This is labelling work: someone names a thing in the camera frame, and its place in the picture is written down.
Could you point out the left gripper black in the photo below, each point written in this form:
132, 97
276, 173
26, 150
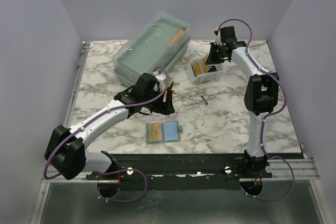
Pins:
165, 108

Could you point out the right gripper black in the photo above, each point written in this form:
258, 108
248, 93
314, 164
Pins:
211, 60

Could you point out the white card tray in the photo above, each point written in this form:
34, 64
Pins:
210, 76

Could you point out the green leather card holder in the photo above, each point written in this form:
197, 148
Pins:
172, 131

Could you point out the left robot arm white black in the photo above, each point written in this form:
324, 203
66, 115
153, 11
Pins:
67, 147

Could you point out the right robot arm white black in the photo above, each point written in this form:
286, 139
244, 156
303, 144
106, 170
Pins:
261, 95

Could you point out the stack of cards in tray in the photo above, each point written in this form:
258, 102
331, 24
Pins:
197, 68

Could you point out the gold card in holder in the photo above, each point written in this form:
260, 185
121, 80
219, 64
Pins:
155, 132

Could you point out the yellow black small screwdriver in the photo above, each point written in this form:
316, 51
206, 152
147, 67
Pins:
172, 87

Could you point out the small metal clip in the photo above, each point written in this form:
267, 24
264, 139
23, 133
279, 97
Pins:
204, 100

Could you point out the orange tool inside box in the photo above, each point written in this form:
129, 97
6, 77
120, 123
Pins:
180, 33

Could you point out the clear plastic storage box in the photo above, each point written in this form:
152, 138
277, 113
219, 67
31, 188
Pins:
149, 48

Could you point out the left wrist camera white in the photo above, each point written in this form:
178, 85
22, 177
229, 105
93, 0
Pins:
161, 77

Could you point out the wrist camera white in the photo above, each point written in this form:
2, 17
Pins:
218, 40
161, 77

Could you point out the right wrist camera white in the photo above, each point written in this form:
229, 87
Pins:
218, 40

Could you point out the black front mounting rail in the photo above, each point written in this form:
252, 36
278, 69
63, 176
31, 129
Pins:
181, 171

